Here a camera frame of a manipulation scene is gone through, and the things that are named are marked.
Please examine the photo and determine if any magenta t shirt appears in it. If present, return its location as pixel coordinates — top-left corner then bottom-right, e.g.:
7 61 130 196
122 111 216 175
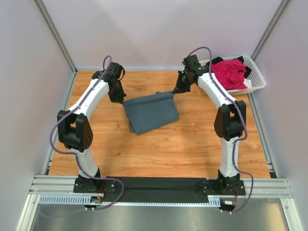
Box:
211 59 247 90

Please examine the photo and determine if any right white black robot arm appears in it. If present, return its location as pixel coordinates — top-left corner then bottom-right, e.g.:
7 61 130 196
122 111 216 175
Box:
173 55 246 194

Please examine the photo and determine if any grey slotted cable duct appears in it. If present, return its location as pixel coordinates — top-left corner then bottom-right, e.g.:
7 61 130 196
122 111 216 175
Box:
38 194 221 208

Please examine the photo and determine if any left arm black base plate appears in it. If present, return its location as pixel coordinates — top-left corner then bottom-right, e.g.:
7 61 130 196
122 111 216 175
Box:
73 176 121 194

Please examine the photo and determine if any grey blue t shirt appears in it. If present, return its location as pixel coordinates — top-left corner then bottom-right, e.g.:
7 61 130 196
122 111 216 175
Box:
123 91 179 135

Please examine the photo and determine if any right aluminium frame post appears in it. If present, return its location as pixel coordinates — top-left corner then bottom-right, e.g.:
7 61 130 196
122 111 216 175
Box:
251 0 292 61

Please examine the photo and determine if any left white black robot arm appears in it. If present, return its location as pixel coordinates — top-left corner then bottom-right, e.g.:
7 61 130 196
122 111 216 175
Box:
57 62 126 193

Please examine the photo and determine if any aluminium frame post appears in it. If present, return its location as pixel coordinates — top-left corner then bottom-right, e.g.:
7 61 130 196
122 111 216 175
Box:
33 0 77 74
251 0 292 61

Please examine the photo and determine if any white plastic laundry basket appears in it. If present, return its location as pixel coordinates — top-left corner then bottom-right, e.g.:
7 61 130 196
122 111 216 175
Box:
199 55 266 96

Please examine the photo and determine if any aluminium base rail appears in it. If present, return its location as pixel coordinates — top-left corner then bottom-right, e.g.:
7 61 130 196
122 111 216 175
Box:
29 175 293 198

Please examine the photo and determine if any black garment in basket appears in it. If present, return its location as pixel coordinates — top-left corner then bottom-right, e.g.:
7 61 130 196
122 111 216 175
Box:
211 56 251 79

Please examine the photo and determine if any rear aluminium table rail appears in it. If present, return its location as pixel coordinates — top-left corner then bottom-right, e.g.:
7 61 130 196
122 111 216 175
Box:
77 66 183 72

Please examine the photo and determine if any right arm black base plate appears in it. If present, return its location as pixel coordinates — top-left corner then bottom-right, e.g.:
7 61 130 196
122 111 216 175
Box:
197 179 246 196

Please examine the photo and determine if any white garment in basket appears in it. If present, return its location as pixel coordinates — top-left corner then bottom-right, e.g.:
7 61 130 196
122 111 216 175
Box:
243 78 252 88

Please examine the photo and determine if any left aluminium frame post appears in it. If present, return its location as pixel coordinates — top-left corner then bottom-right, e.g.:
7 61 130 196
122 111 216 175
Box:
33 0 77 74

